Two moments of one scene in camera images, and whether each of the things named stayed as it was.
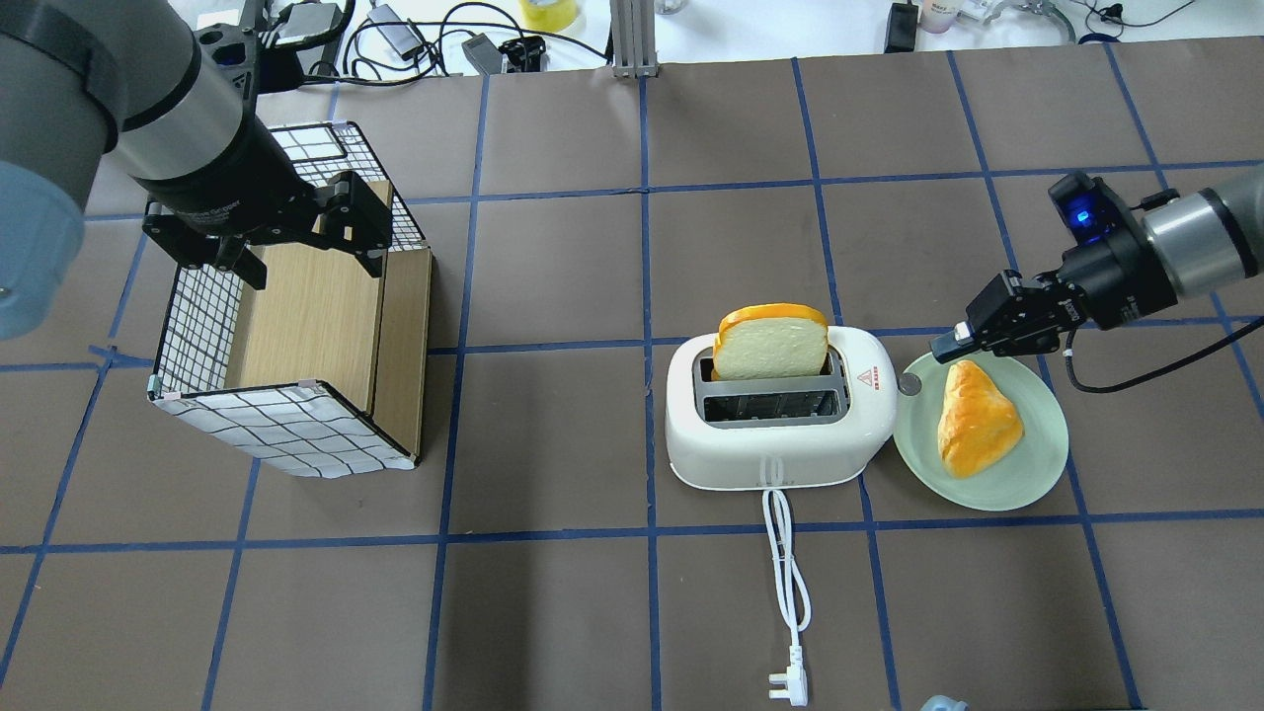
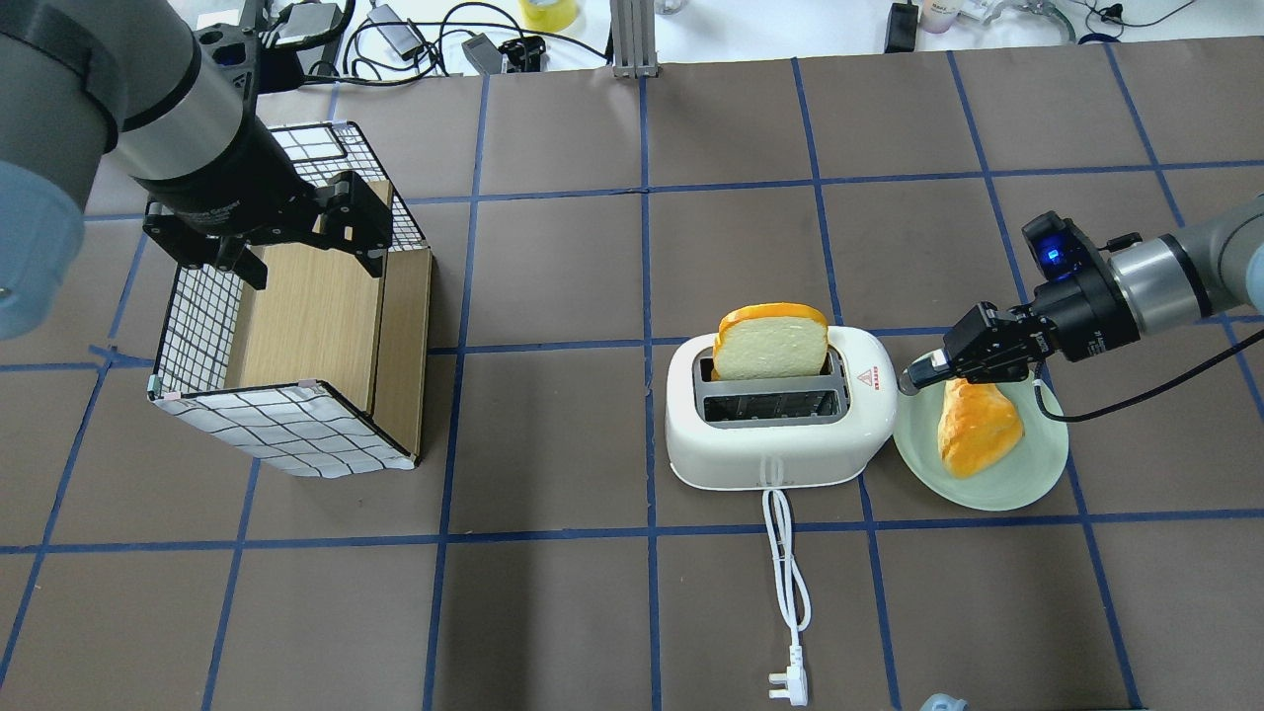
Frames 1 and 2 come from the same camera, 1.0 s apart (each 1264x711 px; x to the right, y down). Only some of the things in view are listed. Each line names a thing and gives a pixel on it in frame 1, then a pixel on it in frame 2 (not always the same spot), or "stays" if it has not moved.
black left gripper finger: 195,249 stays
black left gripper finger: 355,217 stays
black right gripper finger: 954,344 to 924,371
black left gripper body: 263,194 stays
